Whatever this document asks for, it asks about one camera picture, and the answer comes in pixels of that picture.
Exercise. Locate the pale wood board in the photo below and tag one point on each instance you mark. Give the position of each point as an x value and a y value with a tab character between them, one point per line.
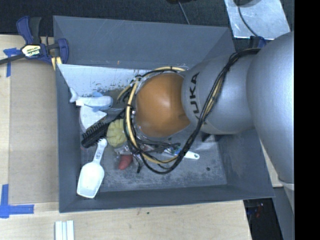
32	134

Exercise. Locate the black brush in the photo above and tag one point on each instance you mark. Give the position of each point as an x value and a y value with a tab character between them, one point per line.
93	134

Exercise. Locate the white plastic scoop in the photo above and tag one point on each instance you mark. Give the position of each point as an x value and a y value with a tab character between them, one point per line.
90	176

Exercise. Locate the grey metal bin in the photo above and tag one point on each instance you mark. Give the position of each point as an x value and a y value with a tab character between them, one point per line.
140	41

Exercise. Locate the red toy chili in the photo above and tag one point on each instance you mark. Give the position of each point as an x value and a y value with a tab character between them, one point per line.
124	162

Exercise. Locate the clear plastic wrapper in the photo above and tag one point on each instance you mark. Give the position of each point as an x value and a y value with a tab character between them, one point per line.
123	149

